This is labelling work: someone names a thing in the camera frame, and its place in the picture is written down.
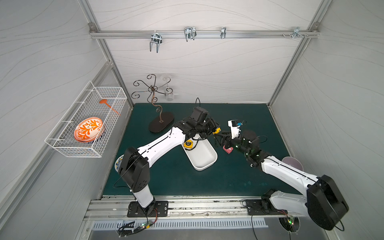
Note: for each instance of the blue patterned plate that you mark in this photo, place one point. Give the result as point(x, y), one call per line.
point(118, 163)

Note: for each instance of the aluminium top rail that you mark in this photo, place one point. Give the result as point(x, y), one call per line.
point(214, 34)

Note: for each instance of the white wire basket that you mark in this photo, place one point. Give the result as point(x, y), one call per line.
point(62, 139)

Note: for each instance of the metal hook left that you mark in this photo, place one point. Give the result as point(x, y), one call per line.
point(156, 40)

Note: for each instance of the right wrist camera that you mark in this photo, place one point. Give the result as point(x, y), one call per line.
point(235, 127)

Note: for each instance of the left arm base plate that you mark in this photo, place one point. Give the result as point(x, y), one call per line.
point(156, 208)

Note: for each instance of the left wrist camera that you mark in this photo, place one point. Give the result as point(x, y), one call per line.
point(199, 114)

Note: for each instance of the glass cup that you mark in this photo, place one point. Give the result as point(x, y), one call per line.
point(169, 96)

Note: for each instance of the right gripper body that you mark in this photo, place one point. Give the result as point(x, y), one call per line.
point(227, 140)

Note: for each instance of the white plastic storage box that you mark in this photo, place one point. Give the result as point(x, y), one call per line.
point(203, 155)

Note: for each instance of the green table mat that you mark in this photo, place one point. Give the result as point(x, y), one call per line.
point(230, 175)

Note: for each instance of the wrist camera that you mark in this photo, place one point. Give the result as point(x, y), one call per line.
point(235, 127)
point(199, 114)

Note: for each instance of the metal hook middle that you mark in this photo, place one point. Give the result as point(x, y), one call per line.
point(190, 33)

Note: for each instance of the yellow deli tape measure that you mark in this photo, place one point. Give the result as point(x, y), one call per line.
point(218, 130)

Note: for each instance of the copper wire stand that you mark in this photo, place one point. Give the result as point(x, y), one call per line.
point(164, 119)

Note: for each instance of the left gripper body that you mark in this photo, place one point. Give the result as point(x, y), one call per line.
point(208, 127)

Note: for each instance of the orange patterned plate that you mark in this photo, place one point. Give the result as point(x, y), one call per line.
point(89, 130)

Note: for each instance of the small yellow tape measure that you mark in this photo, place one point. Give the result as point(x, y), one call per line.
point(189, 145)

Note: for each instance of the orange spatula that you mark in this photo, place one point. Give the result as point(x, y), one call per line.
point(105, 102)

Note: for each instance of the purple bowl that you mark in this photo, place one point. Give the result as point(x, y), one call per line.
point(293, 162)

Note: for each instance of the pink tape measure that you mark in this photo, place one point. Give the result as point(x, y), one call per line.
point(228, 150)

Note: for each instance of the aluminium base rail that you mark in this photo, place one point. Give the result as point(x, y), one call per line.
point(186, 207)

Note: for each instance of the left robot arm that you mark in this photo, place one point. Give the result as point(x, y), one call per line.
point(134, 167)

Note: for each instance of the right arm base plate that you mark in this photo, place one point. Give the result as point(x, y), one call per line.
point(258, 207)

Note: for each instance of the metal bracket right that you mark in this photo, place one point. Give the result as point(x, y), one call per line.
point(296, 34)

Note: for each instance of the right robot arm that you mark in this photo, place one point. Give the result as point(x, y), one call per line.
point(319, 197)

